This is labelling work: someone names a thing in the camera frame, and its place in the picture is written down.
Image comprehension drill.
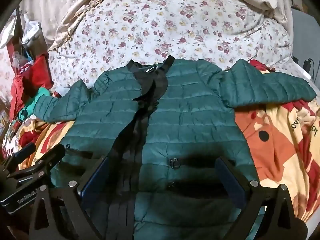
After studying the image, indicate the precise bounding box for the black charger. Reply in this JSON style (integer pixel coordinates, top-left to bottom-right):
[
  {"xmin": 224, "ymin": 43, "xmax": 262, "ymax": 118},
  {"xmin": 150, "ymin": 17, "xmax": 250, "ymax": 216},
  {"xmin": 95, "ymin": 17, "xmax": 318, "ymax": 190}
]
[{"xmin": 292, "ymin": 55, "xmax": 316, "ymax": 72}]

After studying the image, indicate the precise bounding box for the dark green puffer jacket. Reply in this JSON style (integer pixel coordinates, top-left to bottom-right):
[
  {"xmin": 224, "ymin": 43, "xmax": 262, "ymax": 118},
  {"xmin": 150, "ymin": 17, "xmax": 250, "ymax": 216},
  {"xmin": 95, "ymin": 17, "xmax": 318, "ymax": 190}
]
[{"xmin": 32, "ymin": 55, "xmax": 317, "ymax": 240}]

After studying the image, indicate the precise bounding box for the white red patterned cloth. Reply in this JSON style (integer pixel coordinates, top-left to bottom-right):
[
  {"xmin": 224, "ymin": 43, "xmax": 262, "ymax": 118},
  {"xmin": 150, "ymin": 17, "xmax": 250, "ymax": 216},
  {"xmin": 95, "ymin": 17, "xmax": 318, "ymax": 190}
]
[{"xmin": 2, "ymin": 119, "xmax": 28, "ymax": 160}]

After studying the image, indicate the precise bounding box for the grey bin with plastic bag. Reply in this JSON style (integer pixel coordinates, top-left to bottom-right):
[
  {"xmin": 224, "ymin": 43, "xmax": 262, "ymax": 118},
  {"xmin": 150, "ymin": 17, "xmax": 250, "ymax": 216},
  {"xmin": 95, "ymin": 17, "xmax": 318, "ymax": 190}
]
[{"xmin": 21, "ymin": 21, "xmax": 43, "ymax": 52}]

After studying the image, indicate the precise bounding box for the orange yellow printed blanket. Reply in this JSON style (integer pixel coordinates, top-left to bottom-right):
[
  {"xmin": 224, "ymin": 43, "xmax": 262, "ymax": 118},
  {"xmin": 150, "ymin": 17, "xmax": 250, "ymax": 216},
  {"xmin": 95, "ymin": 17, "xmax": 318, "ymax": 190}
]
[{"xmin": 2, "ymin": 60, "xmax": 320, "ymax": 230}]

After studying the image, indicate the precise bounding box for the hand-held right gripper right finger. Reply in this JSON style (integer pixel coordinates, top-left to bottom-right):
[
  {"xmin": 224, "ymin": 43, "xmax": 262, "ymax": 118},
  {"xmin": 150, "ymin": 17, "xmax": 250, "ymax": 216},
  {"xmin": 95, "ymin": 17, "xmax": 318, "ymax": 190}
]
[{"xmin": 215, "ymin": 156, "xmax": 309, "ymax": 240}]

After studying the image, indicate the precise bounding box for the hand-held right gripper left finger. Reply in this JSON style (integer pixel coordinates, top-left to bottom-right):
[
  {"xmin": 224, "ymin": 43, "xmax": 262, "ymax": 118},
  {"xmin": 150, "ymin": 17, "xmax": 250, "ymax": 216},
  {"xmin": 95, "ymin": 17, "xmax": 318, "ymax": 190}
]
[{"xmin": 27, "ymin": 155, "xmax": 112, "ymax": 240}]

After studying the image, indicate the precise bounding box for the floral bedsheet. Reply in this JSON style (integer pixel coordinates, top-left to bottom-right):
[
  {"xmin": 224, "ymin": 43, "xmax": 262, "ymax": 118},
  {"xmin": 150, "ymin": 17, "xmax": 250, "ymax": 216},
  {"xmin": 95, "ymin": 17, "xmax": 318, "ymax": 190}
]
[{"xmin": 47, "ymin": 0, "xmax": 294, "ymax": 93}]

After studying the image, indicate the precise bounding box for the teal green sweater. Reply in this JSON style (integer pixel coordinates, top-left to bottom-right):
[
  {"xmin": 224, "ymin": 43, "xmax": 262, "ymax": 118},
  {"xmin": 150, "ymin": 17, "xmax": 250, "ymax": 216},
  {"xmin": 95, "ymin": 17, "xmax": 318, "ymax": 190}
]
[{"xmin": 19, "ymin": 87, "xmax": 52, "ymax": 120}]

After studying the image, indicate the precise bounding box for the beige satin cloth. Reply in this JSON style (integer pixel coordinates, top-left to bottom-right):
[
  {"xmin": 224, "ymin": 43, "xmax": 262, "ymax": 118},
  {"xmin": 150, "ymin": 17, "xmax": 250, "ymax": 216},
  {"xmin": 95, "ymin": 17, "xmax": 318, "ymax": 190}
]
[{"xmin": 20, "ymin": 0, "xmax": 294, "ymax": 52}]

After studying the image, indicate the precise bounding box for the red puffer jacket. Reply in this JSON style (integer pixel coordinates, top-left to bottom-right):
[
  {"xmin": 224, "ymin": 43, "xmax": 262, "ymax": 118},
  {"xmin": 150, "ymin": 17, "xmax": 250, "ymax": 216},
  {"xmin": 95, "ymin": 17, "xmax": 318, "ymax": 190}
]
[{"xmin": 9, "ymin": 75, "xmax": 33, "ymax": 120}]

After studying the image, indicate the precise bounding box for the clear plastic bag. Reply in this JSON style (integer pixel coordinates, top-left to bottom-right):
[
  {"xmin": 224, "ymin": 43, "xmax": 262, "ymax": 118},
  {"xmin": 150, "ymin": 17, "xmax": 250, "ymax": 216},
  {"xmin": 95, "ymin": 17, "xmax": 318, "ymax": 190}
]
[{"xmin": 11, "ymin": 51, "xmax": 33, "ymax": 68}]

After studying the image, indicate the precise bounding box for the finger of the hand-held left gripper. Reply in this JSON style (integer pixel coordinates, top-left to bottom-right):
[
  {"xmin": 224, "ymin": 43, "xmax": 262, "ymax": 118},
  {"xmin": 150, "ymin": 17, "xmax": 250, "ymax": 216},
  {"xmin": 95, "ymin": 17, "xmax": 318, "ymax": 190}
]
[
  {"xmin": 35, "ymin": 144, "xmax": 66, "ymax": 177},
  {"xmin": 13, "ymin": 142, "xmax": 37, "ymax": 164}
]

